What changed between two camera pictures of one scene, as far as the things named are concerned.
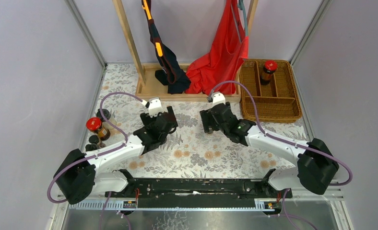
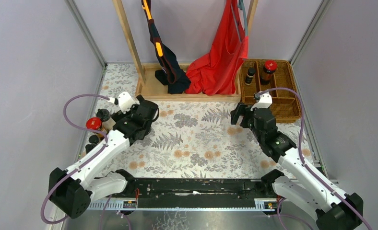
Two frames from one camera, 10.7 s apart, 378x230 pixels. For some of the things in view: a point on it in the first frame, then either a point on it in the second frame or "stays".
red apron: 222,63 stays
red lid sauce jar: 269,67 stays
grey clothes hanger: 241,6 stays
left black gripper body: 159,117 → 147,109
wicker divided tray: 278,102 stays
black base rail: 197,193 stays
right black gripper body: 214,113 → 242,115
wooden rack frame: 149,89 stays
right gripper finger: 206,119 → 235,114
